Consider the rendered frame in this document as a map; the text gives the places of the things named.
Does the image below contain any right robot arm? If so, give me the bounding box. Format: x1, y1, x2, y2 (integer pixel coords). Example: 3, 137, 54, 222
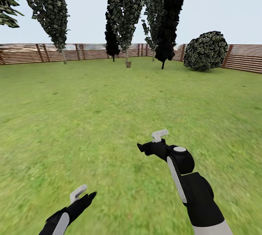
137, 129, 233, 235

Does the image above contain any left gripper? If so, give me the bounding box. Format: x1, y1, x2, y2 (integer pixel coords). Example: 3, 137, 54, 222
71, 191, 96, 218

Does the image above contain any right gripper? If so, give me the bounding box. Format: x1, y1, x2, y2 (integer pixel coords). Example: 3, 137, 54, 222
137, 139, 166, 158

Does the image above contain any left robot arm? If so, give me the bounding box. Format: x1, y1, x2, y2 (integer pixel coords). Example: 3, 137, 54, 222
39, 184, 96, 235

